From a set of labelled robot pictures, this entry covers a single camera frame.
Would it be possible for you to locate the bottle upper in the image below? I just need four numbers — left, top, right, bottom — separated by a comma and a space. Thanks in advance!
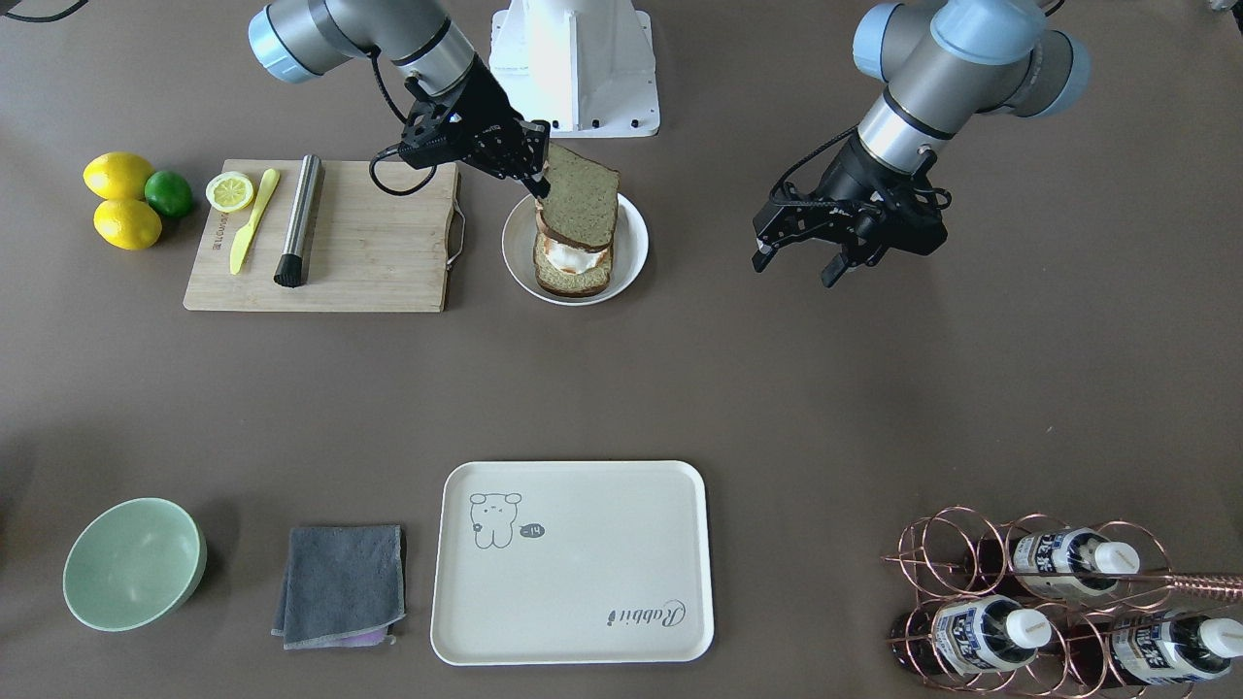
977, 527, 1141, 583

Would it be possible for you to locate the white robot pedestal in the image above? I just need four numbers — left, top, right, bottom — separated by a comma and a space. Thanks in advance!
487, 1, 661, 139

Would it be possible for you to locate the bread slice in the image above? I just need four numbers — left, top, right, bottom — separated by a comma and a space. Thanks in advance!
533, 233, 614, 299
536, 143, 622, 252

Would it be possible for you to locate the cream rabbit tray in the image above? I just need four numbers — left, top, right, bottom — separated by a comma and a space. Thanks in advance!
429, 460, 715, 665

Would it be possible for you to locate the yellow plastic knife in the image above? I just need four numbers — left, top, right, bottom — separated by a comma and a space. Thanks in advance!
229, 168, 281, 276

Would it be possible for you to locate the copper wire bottle rack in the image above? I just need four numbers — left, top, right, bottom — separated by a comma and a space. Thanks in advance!
885, 506, 1241, 698

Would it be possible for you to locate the yellow lemon lower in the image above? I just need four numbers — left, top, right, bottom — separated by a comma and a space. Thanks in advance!
93, 199, 163, 250

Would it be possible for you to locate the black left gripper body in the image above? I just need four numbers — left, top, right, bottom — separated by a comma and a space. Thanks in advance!
752, 136, 948, 264

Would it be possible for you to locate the white round plate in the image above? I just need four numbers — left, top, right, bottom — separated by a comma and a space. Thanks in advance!
501, 194, 650, 307

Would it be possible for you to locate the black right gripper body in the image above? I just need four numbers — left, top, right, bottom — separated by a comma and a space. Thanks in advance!
398, 58, 551, 183

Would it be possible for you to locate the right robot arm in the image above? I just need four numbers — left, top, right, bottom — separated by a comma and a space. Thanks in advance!
249, 1, 551, 199

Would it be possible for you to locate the green bowl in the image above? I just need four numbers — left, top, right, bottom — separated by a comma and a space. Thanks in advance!
62, 498, 206, 633

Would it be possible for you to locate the yellow lemon upper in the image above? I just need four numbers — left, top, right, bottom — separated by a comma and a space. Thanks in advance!
82, 150, 155, 200

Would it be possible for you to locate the bottle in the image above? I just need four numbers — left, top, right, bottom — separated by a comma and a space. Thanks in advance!
977, 527, 1141, 583
1066, 609, 1242, 689
889, 595, 1053, 678

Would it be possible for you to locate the yellow lemon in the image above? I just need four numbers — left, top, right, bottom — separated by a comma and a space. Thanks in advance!
82, 150, 155, 200
93, 199, 163, 250

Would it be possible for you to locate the lemon half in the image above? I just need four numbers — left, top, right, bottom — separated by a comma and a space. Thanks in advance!
205, 170, 254, 214

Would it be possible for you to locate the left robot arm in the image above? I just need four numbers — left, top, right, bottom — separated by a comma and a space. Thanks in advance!
752, 1, 1093, 287

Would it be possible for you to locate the fried egg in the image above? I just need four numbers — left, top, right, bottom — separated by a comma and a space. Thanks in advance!
543, 239, 609, 275

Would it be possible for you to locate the grey folded cloth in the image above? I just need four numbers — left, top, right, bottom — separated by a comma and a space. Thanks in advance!
271, 522, 406, 650

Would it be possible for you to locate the green lime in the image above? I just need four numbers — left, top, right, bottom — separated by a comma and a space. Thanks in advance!
144, 170, 194, 218

